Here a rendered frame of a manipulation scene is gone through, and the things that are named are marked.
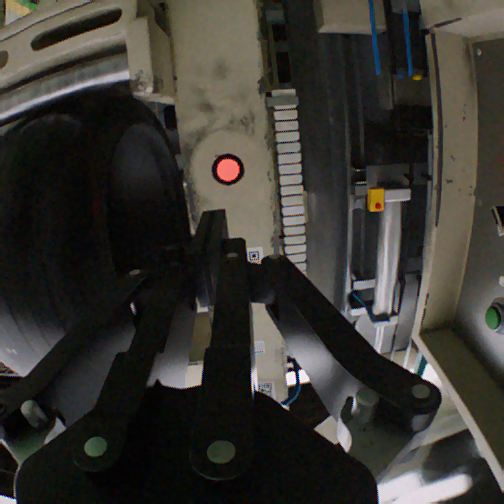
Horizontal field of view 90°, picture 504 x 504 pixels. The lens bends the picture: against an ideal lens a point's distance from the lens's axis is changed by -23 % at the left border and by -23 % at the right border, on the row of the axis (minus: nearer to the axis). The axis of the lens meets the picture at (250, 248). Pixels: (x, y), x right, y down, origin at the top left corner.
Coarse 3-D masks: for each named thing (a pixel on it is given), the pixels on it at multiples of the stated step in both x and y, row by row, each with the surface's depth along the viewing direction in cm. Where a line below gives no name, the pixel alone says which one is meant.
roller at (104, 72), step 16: (96, 64) 32; (112, 64) 32; (48, 80) 32; (64, 80) 32; (80, 80) 32; (96, 80) 32; (112, 80) 33; (128, 80) 33; (16, 96) 32; (32, 96) 32; (48, 96) 32; (64, 96) 33; (80, 96) 34; (0, 112) 32; (16, 112) 33; (32, 112) 34
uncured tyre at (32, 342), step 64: (0, 128) 37; (64, 128) 33; (128, 128) 45; (0, 192) 30; (64, 192) 32; (128, 192) 80; (0, 256) 30; (64, 256) 31; (128, 256) 84; (0, 320) 32; (64, 320) 32
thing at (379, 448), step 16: (352, 400) 7; (368, 400) 6; (352, 416) 7; (368, 416) 7; (352, 432) 6; (368, 432) 6; (384, 432) 6; (400, 432) 6; (416, 432) 6; (352, 448) 6; (368, 448) 6; (384, 448) 6; (400, 448) 6; (368, 464) 6; (384, 464) 5
